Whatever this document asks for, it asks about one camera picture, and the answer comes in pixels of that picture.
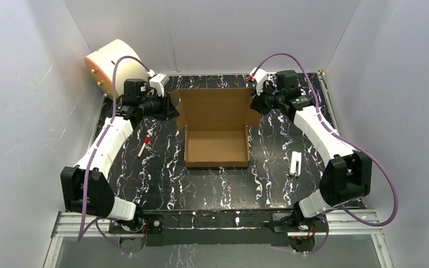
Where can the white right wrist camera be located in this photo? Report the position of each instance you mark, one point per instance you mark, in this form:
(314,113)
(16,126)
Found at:
(258,77)

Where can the white plastic block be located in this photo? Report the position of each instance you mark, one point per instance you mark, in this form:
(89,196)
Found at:
(295,164)

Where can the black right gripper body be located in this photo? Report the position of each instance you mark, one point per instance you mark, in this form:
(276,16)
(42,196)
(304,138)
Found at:
(267,100)

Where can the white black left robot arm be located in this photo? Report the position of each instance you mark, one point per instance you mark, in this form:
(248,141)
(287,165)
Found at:
(85,185)

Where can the brown cardboard box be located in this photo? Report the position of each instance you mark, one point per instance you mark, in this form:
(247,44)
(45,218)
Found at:
(215,121)

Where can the aluminium front frame rail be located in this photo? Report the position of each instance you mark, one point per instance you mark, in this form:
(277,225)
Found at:
(155,222)

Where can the red and white marker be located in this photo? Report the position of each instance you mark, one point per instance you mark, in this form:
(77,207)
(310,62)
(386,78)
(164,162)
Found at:
(144,144)

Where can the aluminium table edge rail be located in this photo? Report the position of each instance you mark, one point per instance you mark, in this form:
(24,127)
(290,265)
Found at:
(338,137)

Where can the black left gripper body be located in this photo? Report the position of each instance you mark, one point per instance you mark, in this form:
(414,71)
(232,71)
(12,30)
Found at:
(166,106)

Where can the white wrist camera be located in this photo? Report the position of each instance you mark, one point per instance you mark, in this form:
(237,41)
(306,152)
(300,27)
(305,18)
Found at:
(258,77)
(158,82)

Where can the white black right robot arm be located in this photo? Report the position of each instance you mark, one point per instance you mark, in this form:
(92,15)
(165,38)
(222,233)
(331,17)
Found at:
(306,120)

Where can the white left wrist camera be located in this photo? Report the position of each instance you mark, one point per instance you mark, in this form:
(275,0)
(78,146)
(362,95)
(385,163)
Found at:
(158,82)

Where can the cream cylindrical drum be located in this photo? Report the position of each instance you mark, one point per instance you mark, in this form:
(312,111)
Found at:
(101,65)

